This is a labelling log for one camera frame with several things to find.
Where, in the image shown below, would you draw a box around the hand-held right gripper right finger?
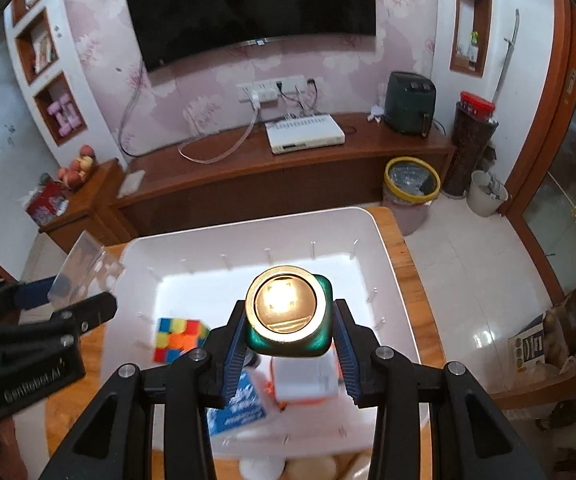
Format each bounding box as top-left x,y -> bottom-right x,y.
333,299 -> 539,480

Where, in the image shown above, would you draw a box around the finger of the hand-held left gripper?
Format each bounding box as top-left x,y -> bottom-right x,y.
15,277 -> 64,311
50,292 -> 119,336

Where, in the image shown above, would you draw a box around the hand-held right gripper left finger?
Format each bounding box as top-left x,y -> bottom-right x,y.
40,300 -> 249,480

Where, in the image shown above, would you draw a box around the clear plastic bag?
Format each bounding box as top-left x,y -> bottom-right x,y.
48,230 -> 126,311

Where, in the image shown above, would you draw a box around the white charger block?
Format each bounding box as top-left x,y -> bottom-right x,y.
270,345 -> 341,406

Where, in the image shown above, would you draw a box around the blue tissue packet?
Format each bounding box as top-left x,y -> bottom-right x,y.
207,367 -> 269,438

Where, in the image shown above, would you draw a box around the green jar with gold rim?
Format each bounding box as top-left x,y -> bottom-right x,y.
244,265 -> 333,358

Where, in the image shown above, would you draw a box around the white plastic tray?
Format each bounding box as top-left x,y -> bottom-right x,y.
120,207 -> 430,461

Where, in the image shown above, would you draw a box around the colourful puzzle cube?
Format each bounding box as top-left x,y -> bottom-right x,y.
153,317 -> 211,365

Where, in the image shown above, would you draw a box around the red printed box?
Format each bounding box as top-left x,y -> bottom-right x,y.
25,180 -> 71,226

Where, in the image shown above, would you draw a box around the small wooden side cabinet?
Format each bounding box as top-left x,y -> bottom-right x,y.
38,157 -> 136,256

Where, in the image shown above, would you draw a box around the white round compact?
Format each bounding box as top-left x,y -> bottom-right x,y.
239,457 -> 289,480

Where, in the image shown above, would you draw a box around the beige round compact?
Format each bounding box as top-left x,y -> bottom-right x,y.
288,455 -> 339,480

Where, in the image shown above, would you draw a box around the white paper sheet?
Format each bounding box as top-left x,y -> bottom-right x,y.
118,170 -> 146,197

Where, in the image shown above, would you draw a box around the yellow rimmed trash bin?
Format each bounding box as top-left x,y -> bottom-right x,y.
382,156 -> 442,237

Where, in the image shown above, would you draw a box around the long wooden television cabinet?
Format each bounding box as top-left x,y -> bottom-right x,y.
108,112 -> 456,241

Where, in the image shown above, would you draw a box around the pink dumbbells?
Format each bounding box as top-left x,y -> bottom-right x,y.
48,97 -> 81,136

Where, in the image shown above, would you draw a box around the cardboard box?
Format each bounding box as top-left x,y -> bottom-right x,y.
507,310 -> 559,373

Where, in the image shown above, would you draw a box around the wooden chair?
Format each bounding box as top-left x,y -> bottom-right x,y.
488,265 -> 576,480

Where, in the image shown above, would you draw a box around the white bucket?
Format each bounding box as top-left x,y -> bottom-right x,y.
466,170 -> 510,218

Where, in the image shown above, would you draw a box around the white set-top box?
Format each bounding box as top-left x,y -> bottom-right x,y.
264,114 -> 346,156

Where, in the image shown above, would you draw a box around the tall dark red-lidded container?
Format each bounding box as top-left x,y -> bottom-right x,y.
440,91 -> 499,198

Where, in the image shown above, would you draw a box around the books in niche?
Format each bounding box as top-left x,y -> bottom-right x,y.
33,30 -> 56,73

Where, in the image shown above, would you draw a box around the dark green air fryer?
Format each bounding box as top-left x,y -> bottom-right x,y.
384,71 -> 437,136

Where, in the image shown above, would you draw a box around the wooden framed glass door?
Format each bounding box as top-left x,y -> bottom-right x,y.
508,0 -> 576,296

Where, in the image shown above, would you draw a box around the white cable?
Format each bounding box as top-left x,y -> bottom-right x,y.
178,105 -> 259,163

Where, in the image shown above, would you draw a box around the black television cable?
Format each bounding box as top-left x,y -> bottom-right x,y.
119,60 -> 146,157

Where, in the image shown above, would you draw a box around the black power cables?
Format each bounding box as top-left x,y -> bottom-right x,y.
275,80 -> 319,116

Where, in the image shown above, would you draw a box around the white wall socket strip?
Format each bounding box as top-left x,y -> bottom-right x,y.
236,76 -> 306,102

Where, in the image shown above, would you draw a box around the black wall television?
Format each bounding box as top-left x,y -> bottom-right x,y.
120,0 -> 378,73

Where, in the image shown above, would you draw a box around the sheathed sword on wall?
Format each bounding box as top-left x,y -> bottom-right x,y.
490,8 -> 520,103

